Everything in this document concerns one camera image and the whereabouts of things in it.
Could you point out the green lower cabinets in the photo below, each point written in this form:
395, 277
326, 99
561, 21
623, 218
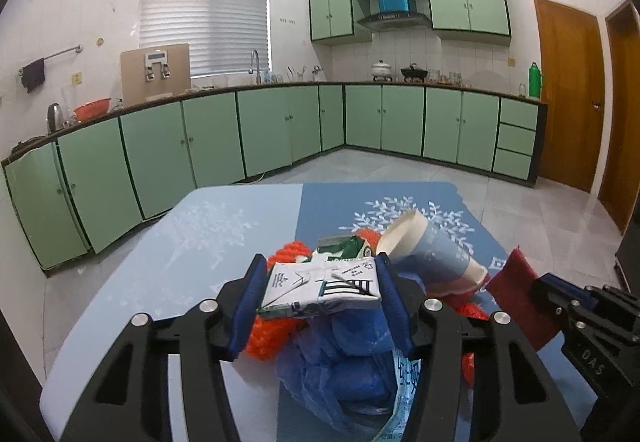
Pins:
210, 137

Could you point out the blue white paper cup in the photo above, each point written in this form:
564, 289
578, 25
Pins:
435, 252

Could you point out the white pot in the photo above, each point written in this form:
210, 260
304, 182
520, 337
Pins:
382, 71

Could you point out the white window blind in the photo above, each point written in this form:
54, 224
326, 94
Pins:
200, 12

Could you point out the orange knitted cloth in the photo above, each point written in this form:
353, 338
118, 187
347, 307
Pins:
270, 337

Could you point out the metal kettle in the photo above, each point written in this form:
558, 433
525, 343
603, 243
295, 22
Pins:
54, 117

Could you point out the wooden door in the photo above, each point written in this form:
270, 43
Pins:
565, 97
622, 122

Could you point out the black wok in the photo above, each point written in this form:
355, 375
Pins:
414, 71

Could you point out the light blue printed tablecloth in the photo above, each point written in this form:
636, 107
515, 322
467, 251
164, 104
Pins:
175, 252

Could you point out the dark towel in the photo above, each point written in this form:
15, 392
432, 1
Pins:
33, 75

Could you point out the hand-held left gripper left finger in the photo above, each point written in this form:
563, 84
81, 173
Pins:
247, 309

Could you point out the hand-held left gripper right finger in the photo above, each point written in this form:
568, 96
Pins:
395, 309

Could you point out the white green milk carton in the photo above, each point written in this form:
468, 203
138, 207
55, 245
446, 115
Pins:
320, 289

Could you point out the cardboard appliance box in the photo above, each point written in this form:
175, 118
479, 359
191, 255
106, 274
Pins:
135, 77

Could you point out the blue plastic bag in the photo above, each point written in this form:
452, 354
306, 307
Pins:
330, 372

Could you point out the green thermos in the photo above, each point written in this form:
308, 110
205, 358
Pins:
535, 82

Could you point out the range hood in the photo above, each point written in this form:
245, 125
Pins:
392, 20

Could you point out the red scouring pad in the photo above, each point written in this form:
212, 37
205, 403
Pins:
515, 292

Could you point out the metal faucet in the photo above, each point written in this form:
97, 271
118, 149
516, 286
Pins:
256, 57

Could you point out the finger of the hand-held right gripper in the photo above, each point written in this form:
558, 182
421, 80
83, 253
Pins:
575, 288
550, 296

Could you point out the red basin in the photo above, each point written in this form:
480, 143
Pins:
90, 110

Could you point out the metal towel rail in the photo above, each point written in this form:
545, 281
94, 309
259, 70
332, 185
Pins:
62, 52

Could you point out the blue tree print tablecloth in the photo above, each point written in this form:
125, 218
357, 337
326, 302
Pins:
340, 207

